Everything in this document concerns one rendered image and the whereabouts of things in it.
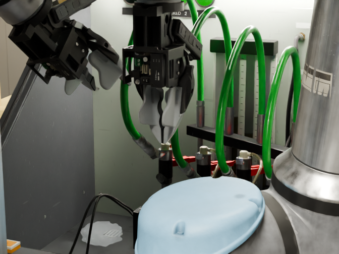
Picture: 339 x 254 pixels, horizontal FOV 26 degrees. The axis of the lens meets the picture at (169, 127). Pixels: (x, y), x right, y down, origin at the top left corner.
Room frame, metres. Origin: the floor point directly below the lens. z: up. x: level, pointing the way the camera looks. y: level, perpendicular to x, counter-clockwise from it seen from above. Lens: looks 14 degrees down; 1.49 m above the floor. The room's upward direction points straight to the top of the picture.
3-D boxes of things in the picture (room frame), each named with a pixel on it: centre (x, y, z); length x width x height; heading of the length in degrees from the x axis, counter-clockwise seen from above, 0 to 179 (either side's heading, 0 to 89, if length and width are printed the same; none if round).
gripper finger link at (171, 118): (1.05, 0.00, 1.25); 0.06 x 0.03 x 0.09; 158
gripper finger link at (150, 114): (1.06, 0.03, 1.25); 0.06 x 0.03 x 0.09; 158
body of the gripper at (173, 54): (1.05, 0.02, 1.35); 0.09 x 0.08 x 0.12; 158
